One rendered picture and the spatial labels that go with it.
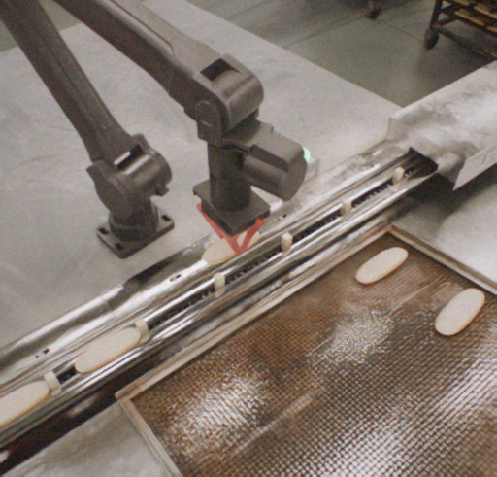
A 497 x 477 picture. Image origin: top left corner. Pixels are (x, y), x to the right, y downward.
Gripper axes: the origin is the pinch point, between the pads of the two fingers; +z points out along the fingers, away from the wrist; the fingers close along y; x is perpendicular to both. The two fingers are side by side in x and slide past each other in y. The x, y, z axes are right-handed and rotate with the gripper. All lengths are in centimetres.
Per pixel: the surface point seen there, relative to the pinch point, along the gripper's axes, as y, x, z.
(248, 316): -9.9, 4.7, 4.0
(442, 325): -28.7, -13.1, 0.2
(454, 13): 114, -234, 70
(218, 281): -0.7, 3.3, 6.4
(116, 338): 0.3, 20.7, 7.1
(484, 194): -12, -52, 11
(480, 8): 99, -232, 62
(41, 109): 69, 5, 11
